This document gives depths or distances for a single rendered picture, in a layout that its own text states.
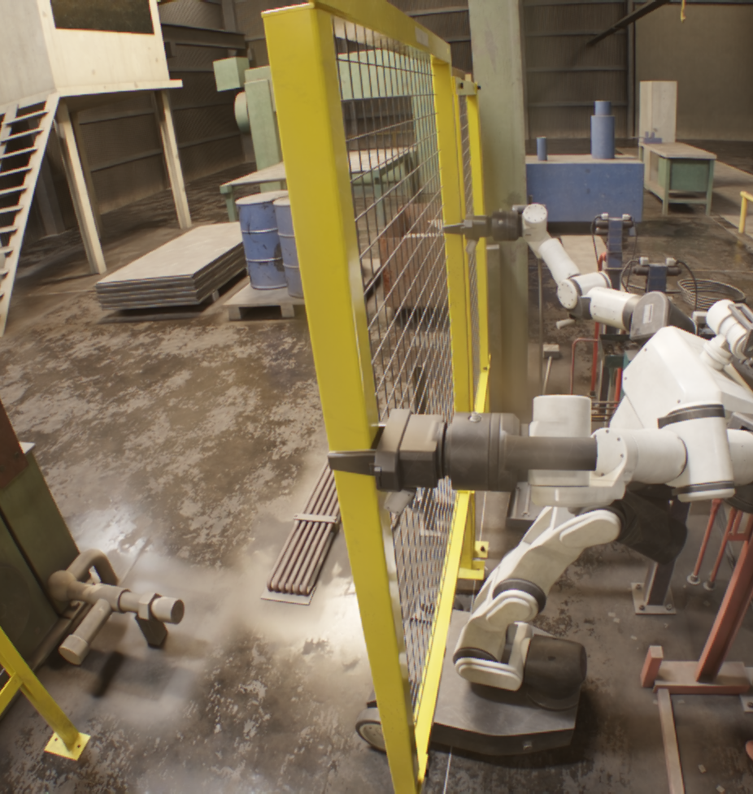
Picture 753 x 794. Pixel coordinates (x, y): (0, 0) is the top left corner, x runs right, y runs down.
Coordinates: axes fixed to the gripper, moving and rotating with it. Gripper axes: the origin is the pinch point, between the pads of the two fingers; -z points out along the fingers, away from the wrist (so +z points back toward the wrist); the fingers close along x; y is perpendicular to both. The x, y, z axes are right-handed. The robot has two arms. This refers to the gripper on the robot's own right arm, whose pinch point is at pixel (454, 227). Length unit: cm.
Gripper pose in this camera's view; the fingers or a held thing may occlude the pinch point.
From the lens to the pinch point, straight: 172.6
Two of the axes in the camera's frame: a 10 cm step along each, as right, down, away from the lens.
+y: -1.0, -8.7, -4.8
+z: 9.7, 0.2, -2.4
